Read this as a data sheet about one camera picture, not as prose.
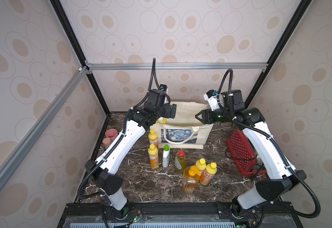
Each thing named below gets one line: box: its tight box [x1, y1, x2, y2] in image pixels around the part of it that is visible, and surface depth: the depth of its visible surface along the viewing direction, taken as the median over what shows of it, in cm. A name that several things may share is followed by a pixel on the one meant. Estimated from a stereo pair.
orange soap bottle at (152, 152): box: [147, 143, 159, 169], surface depth 77 cm
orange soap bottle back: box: [148, 128, 159, 149], surface depth 83 cm
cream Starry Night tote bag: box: [149, 101, 214, 150], surface depth 87 cm
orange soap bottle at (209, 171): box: [199, 162, 218, 186], surface depth 70 cm
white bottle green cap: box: [162, 144, 171, 168], surface depth 81 cm
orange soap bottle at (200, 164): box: [195, 158, 207, 175], surface depth 71 cm
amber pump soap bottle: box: [181, 165, 201, 195], surface depth 69 cm
